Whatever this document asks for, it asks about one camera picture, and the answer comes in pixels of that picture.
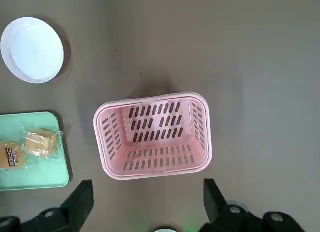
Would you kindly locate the green rectangular tray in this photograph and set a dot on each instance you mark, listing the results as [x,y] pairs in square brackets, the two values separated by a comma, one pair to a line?
[37,177]

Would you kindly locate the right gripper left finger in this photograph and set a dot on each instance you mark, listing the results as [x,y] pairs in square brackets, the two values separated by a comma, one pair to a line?
[80,199]

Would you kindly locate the white round plate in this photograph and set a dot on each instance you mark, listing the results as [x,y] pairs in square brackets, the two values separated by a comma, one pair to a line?
[32,49]

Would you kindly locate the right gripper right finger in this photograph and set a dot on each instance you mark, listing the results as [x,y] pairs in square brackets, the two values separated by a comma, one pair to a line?
[215,199]

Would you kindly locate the clear-wrapped bread pack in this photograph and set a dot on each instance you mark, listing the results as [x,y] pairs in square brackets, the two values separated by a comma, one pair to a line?
[10,156]
[41,143]

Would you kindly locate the small pink slotted basket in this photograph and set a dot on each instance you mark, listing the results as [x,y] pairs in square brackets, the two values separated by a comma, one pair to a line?
[186,126]

